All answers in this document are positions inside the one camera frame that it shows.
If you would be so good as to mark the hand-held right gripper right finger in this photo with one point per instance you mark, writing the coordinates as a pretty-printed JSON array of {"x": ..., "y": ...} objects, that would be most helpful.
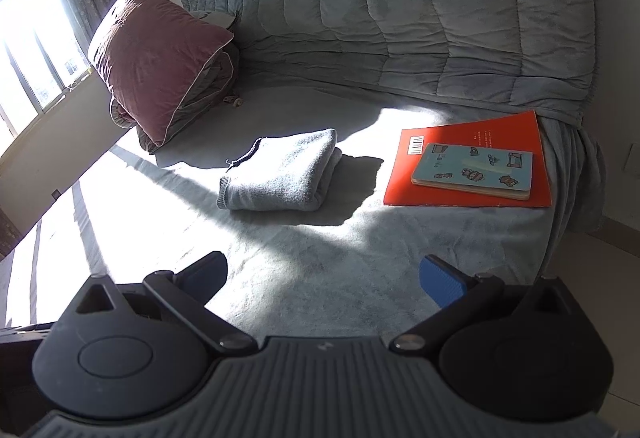
[{"x": 440, "y": 280}]

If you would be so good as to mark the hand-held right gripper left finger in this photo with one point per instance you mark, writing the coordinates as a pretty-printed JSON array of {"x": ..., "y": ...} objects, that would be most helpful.
[{"x": 207, "y": 275}]

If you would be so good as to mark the grey knit sweater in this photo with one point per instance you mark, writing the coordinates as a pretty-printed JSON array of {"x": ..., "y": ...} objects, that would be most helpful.
[{"x": 285, "y": 172}]

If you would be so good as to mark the small blue book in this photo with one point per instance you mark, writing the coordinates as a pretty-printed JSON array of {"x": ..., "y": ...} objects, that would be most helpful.
[{"x": 475, "y": 170}]

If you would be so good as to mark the orange book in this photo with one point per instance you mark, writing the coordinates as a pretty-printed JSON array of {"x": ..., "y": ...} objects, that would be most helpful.
[{"x": 460, "y": 132}]

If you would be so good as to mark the small brown object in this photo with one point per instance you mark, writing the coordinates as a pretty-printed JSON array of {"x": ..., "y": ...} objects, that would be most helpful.
[{"x": 234, "y": 101}]

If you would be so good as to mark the folded quilt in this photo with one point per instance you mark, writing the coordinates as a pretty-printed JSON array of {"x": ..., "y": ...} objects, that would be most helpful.
[{"x": 210, "y": 82}]

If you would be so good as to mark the maroon pillow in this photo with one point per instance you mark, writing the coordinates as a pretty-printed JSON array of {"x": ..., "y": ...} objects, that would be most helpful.
[{"x": 155, "y": 57}]

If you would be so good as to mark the grey quilted headboard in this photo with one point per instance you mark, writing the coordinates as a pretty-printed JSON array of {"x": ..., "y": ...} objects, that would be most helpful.
[{"x": 425, "y": 7}]

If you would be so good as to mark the window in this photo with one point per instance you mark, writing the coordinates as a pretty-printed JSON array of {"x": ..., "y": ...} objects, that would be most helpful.
[{"x": 30, "y": 52}]

